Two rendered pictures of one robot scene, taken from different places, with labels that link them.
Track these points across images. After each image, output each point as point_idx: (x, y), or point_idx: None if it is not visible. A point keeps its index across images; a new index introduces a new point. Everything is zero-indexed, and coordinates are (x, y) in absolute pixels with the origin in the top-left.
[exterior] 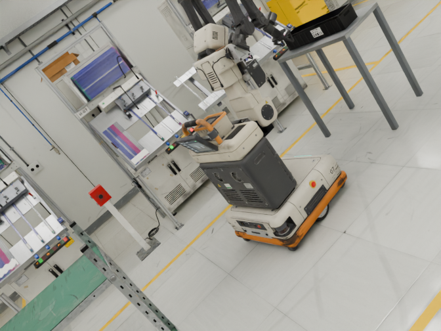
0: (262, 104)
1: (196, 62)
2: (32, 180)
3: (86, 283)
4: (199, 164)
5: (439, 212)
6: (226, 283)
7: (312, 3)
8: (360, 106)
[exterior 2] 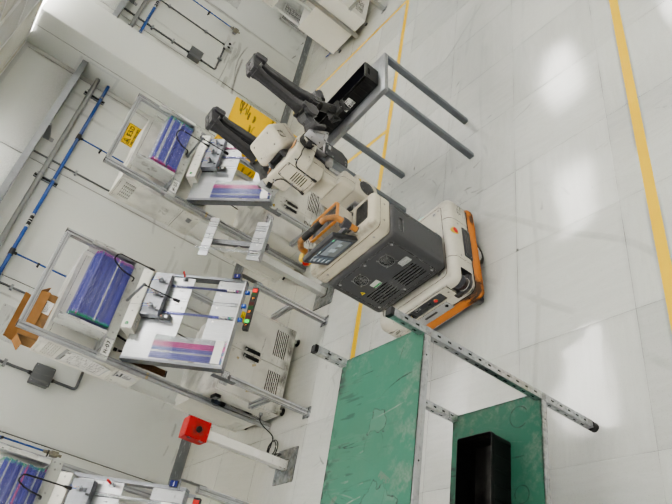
0: (358, 182)
1: (269, 174)
2: (89, 471)
3: (399, 362)
4: (275, 336)
5: (586, 171)
6: (437, 388)
7: (259, 124)
8: (411, 168)
